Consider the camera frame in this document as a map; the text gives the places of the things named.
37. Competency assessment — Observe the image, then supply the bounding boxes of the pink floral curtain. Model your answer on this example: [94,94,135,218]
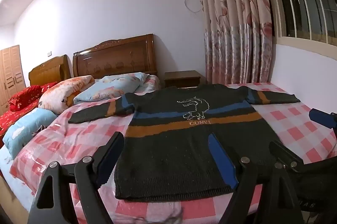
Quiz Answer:
[190,0,277,85]

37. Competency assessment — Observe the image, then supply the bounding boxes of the wooden nightstand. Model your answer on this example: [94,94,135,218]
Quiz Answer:
[164,70,206,89]

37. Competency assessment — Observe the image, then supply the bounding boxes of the small wooden headboard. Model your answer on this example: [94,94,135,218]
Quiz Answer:
[28,54,72,87]

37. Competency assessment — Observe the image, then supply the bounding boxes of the pink patterned bed sheet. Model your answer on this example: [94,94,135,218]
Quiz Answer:
[133,74,162,95]

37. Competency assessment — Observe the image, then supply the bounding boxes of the red blanket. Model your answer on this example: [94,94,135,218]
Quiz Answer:
[0,82,59,140]

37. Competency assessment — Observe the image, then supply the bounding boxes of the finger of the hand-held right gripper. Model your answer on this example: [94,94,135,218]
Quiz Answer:
[309,107,337,132]
[269,140,304,170]

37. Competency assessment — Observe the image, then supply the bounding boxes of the pink checkered bed cover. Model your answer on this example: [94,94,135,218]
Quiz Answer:
[10,81,337,224]

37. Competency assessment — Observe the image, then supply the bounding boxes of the large wooden headboard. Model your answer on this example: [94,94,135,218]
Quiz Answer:
[72,34,158,80]

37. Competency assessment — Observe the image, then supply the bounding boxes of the blue cloud pillow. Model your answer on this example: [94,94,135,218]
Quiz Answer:
[3,108,58,157]

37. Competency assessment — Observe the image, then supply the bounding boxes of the wooden wardrobe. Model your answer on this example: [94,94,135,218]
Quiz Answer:
[0,45,26,117]

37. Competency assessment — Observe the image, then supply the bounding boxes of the blue floral folded quilt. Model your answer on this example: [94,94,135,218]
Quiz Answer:
[73,72,150,105]

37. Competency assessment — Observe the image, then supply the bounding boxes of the orange floral folded quilt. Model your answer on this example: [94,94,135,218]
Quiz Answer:
[38,75,96,116]

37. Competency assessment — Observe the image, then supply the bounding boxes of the dark striped knit sweater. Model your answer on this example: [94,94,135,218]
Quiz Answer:
[68,84,301,203]

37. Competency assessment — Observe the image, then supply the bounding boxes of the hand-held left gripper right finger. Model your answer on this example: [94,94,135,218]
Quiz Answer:
[207,134,304,224]

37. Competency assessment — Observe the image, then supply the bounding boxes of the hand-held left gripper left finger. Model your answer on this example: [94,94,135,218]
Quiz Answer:
[28,131,124,224]

